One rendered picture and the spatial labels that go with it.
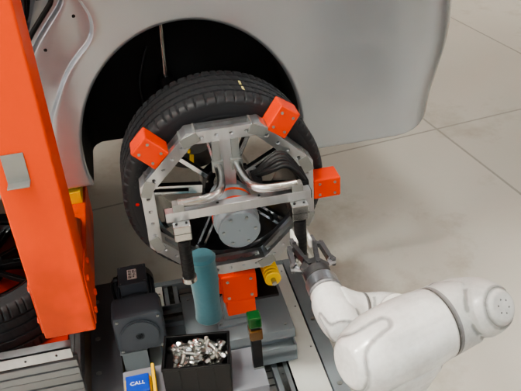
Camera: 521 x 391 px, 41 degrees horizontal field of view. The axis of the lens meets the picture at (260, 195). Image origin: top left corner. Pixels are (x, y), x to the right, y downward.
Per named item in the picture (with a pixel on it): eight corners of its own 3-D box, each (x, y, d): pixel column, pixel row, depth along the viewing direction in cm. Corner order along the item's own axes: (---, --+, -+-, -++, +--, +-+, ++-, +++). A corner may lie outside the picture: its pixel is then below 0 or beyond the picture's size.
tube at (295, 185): (286, 159, 214) (285, 129, 208) (303, 191, 198) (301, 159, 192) (230, 168, 211) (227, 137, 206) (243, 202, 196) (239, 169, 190)
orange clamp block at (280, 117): (279, 128, 216) (294, 104, 213) (284, 140, 209) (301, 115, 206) (260, 119, 213) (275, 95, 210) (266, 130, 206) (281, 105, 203)
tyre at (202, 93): (341, 134, 251) (198, 29, 219) (364, 166, 231) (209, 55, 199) (228, 261, 270) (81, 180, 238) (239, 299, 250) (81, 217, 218)
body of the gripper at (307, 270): (305, 294, 189) (297, 273, 197) (335, 288, 190) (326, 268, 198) (305, 272, 185) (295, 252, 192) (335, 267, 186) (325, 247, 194)
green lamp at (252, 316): (259, 318, 207) (258, 308, 205) (262, 327, 204) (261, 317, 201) (246, 321, 206) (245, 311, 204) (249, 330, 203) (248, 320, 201)
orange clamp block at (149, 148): (167, 141, 210) (143, 126, 206) (169, 153, 204) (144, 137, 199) (153, 158, 212) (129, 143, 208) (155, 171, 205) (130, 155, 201)
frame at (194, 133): (310, 247, 242) (306, 105, 212) (315, 257, 236) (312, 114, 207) (155, 275, 234) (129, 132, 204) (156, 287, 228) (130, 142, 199)
